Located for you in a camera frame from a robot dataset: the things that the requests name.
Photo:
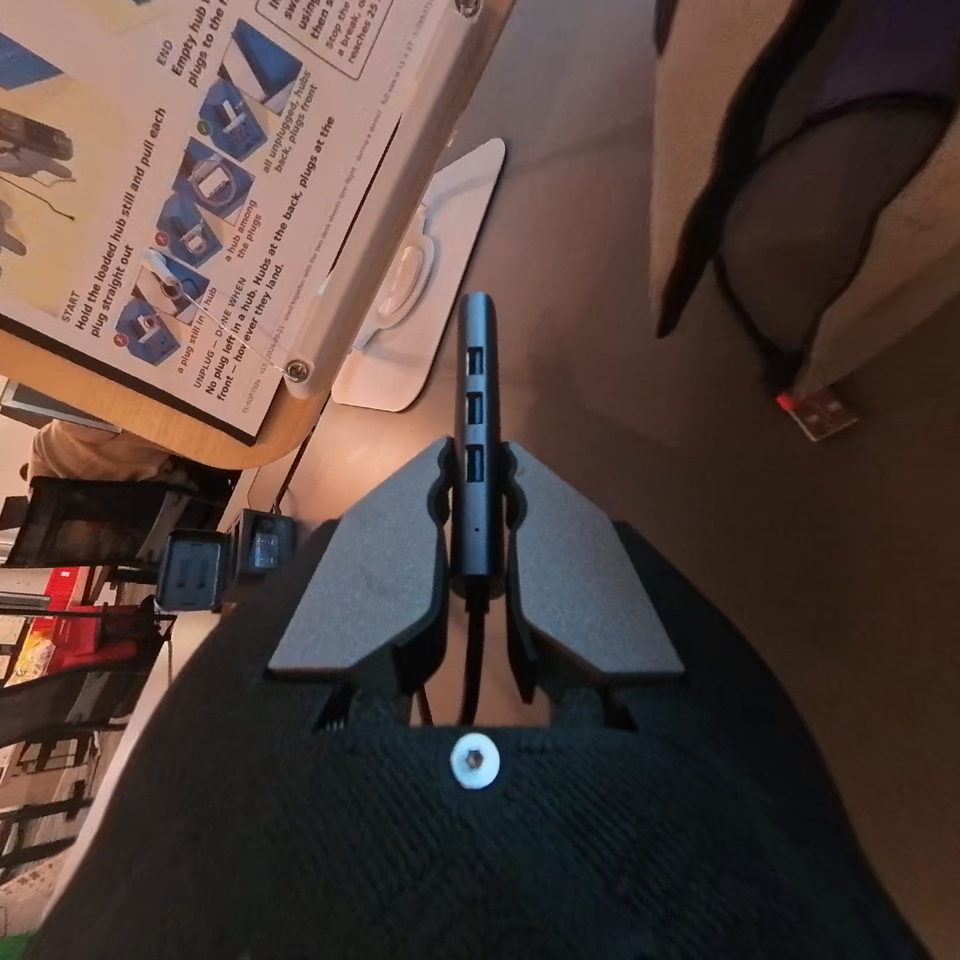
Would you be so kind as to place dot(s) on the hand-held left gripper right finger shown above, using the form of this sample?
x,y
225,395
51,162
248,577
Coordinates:
x,y
592,592

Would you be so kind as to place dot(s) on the grey usb hub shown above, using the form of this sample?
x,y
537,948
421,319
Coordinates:
x,y
476,450

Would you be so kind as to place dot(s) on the white stand base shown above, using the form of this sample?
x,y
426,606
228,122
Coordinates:
x,y
450,262

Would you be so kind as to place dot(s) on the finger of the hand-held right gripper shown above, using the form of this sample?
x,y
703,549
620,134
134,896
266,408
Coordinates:
x,y
705,112
885,210

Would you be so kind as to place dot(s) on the instruction sheet on wooden stand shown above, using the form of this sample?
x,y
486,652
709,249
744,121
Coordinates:
x,y
225,450

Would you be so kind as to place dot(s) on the red box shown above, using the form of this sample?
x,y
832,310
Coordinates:
x,y
75,622

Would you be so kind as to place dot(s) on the black office chair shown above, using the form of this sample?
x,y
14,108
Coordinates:
x,y
112,517

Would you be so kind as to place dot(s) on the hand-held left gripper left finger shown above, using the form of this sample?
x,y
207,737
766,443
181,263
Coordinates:
x,y
367,592

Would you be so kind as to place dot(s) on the small black display device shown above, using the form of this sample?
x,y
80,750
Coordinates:
x,y
202,562

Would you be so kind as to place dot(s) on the white sheet holder bar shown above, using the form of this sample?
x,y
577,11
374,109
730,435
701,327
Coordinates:
x,y
375,187

